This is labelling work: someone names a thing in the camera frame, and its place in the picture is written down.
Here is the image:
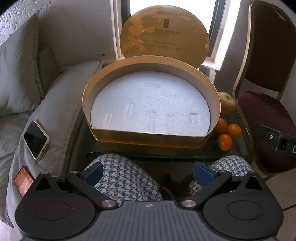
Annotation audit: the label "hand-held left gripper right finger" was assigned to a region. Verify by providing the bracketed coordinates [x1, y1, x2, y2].
[179, 162, 263, 211]

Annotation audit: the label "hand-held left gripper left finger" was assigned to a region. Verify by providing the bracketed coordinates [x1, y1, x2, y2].
[34, 162, 118, 211]

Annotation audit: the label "orange tangerine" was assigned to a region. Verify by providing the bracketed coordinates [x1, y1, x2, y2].
[214, 118, 228, 133]
[227, 123, 242, 140]
[217, 134, 233, 151]

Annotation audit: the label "gold semicircular gift box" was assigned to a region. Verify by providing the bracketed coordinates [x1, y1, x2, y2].
[83, 55, 222, 156]

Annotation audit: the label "red-green apple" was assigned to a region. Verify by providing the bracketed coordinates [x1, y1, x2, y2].
[218, 92, 237, 116]

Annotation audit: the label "person's right leg houndstooth trousers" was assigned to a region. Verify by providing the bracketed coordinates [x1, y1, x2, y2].
[188, 156, 252, 193]

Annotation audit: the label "person's leg houndstooth trousers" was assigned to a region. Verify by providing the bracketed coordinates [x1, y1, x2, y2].
[188, 156, 252, 193]
[84, 153, 164, 207]

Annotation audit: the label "person's left leg houndstooth trousers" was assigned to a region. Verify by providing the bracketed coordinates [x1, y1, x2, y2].
[84, 153, 164, 207]

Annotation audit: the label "smartphone in white case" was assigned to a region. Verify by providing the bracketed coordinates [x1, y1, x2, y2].
[23, 120, 50, 161]

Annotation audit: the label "smartphone with red screen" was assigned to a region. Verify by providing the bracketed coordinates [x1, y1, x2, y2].
[13, 166, 35, 197]

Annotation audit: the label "maroon padded banquet chair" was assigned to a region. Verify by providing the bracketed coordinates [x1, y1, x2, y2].
[232, 0, 296, 181]

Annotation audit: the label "white foam box insert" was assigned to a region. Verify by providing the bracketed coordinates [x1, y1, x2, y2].
[91, 72, 211, 137]

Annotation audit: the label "grey sofa seat cushion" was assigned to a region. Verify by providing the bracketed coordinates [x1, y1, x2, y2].
[0, 111, 33, 223]

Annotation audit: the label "grey sofa back cushion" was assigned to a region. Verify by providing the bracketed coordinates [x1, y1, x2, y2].
[0, 11, 45, 117]

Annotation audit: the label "gold round box lid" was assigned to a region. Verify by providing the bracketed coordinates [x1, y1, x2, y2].
[120, 7, 210, 69]

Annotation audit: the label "beige sofa frame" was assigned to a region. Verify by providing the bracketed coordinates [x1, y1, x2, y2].
[37, 46, 61, 73]

